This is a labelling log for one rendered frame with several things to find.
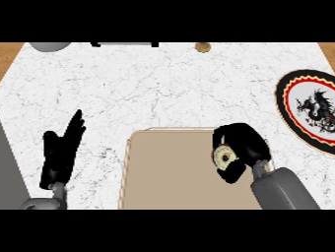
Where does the beige tray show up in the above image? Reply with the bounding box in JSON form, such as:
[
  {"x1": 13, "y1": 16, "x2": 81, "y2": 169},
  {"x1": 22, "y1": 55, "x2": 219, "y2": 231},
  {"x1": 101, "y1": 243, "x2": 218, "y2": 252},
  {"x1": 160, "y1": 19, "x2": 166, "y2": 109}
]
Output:
[{"x1": 118, "y1": 127, "x2": 275, "y2": 211}]

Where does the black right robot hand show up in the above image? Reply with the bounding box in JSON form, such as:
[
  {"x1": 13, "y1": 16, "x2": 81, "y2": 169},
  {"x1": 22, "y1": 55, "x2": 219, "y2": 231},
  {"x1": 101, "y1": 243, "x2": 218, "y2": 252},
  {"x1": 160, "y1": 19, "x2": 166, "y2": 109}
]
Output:
[{"x1": 210, "y1": 122, "x2": 274, "y2": 185}]

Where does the small brown round object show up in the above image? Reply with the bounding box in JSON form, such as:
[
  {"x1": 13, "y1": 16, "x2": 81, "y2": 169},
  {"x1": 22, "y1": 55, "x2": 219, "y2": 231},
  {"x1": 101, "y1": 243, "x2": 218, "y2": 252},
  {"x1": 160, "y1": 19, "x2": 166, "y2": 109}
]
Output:
[{"x1": 194, "y1": 42, "x2": 212, "y2": 54}]

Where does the dragon print plate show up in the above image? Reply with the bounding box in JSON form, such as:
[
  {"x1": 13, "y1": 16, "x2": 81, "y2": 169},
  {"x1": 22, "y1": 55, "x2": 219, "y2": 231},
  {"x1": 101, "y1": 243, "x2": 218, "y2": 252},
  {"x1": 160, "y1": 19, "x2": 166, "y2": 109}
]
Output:
[{"x1": 274, "y1": 69, "x2": 335, "y2": 157}]

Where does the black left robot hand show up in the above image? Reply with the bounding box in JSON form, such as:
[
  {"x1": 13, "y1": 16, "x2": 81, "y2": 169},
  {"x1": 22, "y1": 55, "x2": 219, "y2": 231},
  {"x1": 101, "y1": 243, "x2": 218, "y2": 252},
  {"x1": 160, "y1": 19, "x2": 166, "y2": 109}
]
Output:
[{"x1": 38, "y1": 108, "x2": 87, "y2": 191}]

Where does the grey appliance with black feet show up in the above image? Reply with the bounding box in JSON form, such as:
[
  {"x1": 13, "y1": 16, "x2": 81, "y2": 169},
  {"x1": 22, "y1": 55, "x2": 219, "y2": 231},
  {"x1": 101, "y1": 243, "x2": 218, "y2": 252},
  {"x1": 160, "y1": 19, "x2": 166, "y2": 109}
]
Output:
[{"x1": 90, "y1": 42, "x2": 160, "y2": 48}]

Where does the grey rounded object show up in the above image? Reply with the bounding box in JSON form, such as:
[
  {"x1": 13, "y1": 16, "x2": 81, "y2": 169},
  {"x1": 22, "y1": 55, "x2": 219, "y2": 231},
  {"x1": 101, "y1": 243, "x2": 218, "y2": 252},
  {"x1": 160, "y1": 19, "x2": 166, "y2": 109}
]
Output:
[{"x1": 28, "y1": 42, "x2": 72, "y2": 53}]

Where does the pale yellow cupcake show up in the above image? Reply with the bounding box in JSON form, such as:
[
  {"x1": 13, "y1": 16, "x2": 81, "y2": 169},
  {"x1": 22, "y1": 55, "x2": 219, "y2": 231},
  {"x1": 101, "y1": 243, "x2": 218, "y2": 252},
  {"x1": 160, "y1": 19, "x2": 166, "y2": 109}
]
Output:
[{"x1": 210, "y1": 145, "x2": 238, "y2": 171}]

